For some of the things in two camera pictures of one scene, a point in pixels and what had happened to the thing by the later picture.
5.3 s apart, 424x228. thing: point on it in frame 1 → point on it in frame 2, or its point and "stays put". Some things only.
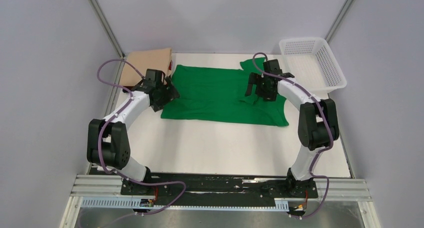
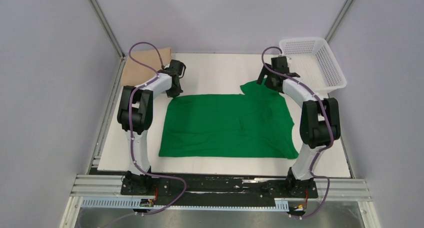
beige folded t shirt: x=138 y=62 stays put
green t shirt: x=216 y=95 → x=256 y=125
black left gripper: x=170 y=94 → x=172 y=94
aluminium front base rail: x=326 y=188 stays put
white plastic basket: x=312 y=62 stays put
